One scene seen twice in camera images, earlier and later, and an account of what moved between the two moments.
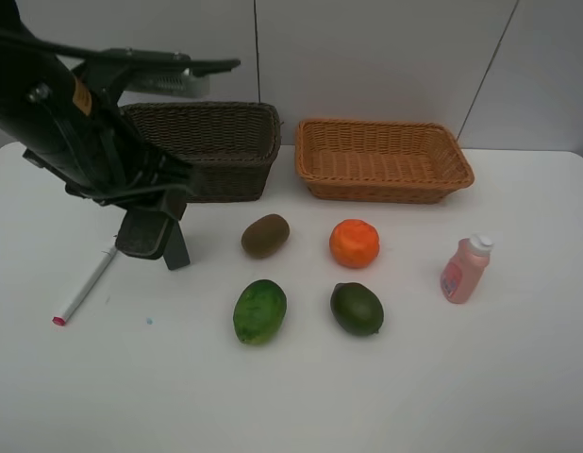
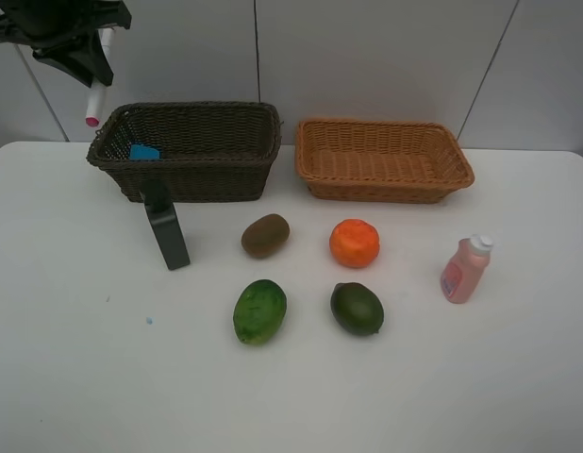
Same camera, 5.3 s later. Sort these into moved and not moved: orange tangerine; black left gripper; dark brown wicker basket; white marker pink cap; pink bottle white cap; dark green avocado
Moved: black left gripper; white marker pink cap
Not moved: orange tangerine; dark brown wicker basket; dark green avocado; pink bottle white cap
